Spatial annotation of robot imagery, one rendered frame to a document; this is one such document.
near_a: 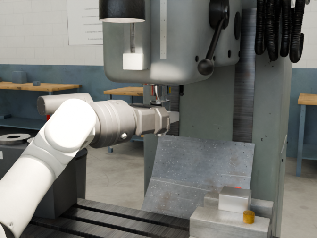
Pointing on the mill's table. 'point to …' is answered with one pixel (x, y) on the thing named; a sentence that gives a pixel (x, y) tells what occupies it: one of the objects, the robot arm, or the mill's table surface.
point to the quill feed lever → (223, 11)
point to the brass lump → (248, 216)
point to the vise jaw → (226, 225)
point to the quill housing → (164, 44)
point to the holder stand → (7, 139)
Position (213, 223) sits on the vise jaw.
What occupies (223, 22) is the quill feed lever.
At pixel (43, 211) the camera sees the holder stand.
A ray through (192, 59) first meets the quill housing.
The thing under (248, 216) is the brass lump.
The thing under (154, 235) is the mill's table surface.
